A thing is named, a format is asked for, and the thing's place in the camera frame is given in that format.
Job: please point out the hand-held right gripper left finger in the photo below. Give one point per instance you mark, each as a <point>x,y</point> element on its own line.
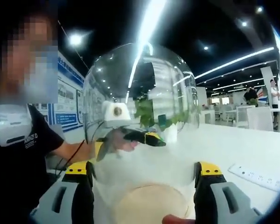
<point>60,203</point>

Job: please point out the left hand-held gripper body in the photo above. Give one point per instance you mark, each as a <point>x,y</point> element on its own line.
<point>116,117</point>

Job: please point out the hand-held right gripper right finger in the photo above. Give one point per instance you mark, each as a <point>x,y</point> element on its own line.
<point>214,203</point>

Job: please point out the clear glass dome cover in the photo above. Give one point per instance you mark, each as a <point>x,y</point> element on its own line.
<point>168,77</point>

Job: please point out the person's left hand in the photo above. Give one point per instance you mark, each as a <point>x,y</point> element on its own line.
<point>128,147</point>

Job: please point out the person's right hand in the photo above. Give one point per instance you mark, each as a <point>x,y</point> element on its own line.
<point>177,220</point>

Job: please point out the white plant pot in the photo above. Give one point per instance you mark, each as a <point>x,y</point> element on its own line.
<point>171,133</point>

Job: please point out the green leafy plant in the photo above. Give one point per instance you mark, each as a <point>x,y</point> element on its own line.
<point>144,112</point>

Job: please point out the white power strip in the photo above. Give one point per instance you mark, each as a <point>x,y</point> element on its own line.
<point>254,176</point>

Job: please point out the person in black shirt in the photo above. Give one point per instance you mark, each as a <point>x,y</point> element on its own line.
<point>18,175</point>

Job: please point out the round wooden base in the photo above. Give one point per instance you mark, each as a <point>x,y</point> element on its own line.
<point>151,203</point>

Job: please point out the white chest device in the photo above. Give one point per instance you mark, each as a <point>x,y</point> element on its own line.
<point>11,123</point>

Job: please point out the white chair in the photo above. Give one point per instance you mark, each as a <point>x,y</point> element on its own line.
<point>259,119</point>

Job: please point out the long ceiling light strip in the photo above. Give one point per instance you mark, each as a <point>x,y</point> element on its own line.
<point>151,25</point>

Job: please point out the blue white wall poster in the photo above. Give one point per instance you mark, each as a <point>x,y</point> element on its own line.
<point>67,93</point>

